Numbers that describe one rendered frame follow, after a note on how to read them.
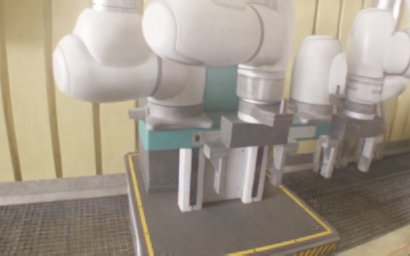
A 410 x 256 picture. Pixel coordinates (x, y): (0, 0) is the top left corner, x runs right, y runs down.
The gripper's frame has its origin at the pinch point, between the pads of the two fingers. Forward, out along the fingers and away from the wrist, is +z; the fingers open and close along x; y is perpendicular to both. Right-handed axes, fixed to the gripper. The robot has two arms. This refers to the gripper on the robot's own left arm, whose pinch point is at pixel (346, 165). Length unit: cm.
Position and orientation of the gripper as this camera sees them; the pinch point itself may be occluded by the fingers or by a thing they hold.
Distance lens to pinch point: 78.8
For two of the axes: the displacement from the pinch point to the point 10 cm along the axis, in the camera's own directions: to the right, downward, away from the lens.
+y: 3.1, 3.1, -9.0
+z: -0.6, 9.5, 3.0
